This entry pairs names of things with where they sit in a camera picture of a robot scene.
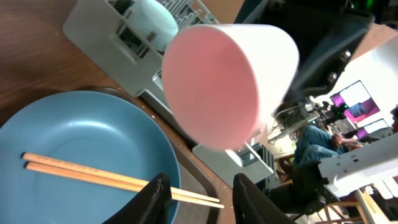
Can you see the white pink cup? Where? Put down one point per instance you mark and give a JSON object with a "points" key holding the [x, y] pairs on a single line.
{"points": [[222, 81]]}

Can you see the wooden chopstick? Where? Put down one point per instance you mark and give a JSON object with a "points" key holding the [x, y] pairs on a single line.
{"points": [[31, 157], [108, 182]]}

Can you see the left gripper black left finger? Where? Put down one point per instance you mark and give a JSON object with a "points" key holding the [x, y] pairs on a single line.
{"points": [[149, 206]]}

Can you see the light blue bowl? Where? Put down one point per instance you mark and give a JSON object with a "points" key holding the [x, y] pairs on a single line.
{"points": [[150, 16]]}

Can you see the seated person in background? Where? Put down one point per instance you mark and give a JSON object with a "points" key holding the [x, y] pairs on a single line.
{"points": [[314, 144]]}

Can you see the background computer monitors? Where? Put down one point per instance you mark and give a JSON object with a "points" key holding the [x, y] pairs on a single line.
{"points": [[352, 105]]}

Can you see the grey dishwasher rack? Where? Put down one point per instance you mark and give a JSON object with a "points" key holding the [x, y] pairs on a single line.
{"points": [[101, 30]]}

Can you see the brown serving tray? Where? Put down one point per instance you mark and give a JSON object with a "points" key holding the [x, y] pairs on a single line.
{"points": [[188, 165]]}

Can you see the dark blue plate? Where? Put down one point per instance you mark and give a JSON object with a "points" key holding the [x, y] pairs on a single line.
{"points": [[83, 127]]}

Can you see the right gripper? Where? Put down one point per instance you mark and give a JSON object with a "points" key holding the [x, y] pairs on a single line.
{"points": [[327, 34]]}

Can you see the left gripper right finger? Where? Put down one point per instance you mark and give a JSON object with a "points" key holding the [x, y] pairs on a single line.
{"points": [[252, 206]]}

